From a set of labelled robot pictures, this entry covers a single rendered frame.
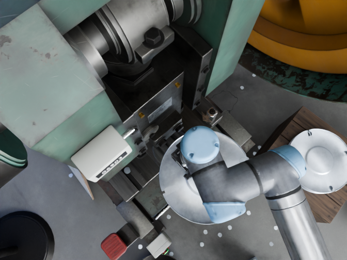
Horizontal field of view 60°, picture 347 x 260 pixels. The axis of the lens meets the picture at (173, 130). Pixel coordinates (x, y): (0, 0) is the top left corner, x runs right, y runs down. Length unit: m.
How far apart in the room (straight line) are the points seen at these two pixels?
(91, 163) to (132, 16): 0.19
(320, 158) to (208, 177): 0.96
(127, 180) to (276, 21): 0.66
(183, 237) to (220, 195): 1.15
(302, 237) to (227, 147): 0.42
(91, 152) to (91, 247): 1.40
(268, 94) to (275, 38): 1.15
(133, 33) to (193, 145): 0.27
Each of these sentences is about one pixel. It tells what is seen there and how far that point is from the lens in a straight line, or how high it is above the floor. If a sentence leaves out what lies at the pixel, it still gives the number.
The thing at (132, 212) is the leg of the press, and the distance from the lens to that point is 1.09.
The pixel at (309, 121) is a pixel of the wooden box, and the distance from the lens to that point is 1.58.
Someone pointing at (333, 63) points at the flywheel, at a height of 1.14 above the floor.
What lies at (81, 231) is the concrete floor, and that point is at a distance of 1.80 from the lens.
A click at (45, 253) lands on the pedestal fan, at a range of 1.83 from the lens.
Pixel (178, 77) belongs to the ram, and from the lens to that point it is 0.62.
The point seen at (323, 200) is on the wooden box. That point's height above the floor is 0.35.
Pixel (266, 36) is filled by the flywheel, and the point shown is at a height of 1.05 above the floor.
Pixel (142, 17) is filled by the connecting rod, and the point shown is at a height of 1.40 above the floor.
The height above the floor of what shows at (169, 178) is 0.79.
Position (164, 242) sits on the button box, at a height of 0.63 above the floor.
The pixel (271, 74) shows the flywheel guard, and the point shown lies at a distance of 0.88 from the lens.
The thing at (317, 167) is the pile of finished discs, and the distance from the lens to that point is 1.50.
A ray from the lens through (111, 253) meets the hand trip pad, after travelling 0.99.
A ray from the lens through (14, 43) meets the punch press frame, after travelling 0.31.
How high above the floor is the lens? 1.73
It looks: 75 degrees down
